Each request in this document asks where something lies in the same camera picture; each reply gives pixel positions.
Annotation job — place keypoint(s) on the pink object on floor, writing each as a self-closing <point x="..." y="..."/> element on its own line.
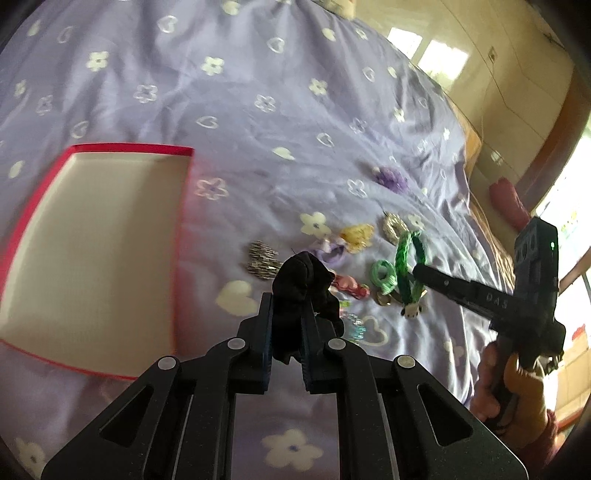
<point x="508" y="204"/>

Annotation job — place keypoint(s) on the person's right hand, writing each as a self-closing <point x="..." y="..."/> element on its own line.
<point x="526" y="419"/>

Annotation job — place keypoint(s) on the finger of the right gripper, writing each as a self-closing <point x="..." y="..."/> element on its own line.
<point x="486" y="301"/>

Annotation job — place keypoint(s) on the green face wrist watch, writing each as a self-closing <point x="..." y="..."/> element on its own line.
<point x="409" y="311"/>

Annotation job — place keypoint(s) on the light green bow tie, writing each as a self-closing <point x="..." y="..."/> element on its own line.
<point x="383" y="276"/>

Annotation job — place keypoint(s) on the pink hair clip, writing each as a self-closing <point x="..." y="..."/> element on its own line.
<point x="348" y="285"/>

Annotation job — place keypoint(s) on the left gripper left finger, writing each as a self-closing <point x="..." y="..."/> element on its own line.
<point x="175" y="421"/>

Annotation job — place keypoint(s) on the black fabric scrunchie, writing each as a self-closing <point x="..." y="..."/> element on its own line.
<point x="301" y="290"/>

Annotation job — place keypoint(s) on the yellow hair claw clip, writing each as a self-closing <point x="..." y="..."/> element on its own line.
<point x="357" y="237"/>

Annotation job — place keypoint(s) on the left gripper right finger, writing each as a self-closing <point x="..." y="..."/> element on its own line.
<point x="397" y="421"/>

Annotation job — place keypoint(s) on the silver rhinestone hair clip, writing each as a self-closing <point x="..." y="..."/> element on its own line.
<point x="263" y="262"/>

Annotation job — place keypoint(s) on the purple floral bed quilt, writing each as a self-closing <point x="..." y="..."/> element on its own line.
<point x="288" y="109"/>

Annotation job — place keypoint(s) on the red shallow box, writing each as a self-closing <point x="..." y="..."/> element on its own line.
<point x="88" y="273"/>

